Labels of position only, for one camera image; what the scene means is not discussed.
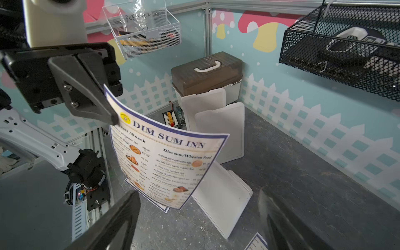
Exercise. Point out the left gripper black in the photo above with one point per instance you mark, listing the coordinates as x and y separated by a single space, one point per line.
77 75

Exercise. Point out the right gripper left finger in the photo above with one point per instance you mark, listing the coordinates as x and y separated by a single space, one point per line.
114 230

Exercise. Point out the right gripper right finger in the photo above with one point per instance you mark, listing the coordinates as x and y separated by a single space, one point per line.
283 228

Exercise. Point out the dim sum menu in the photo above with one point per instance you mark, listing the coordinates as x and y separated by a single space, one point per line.
257 243
165 209
165 163

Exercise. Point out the yellow black utility knife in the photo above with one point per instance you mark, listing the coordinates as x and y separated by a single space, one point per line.
143 43

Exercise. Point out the clear plastic labelled bag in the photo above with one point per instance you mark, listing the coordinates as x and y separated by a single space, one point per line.
136 18

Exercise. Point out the black tray with parts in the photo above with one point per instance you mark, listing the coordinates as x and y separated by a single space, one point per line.
170 119

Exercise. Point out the black tape roll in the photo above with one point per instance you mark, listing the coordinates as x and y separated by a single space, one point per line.
171 37

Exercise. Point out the brown lid storage box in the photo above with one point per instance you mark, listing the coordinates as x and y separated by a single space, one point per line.
220 70

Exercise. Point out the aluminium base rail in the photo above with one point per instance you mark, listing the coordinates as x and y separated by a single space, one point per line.
89 206

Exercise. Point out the green handled tool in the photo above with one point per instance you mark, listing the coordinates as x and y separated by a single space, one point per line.
180 116

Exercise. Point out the black mesh wall basket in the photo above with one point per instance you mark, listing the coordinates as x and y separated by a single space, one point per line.
303 40

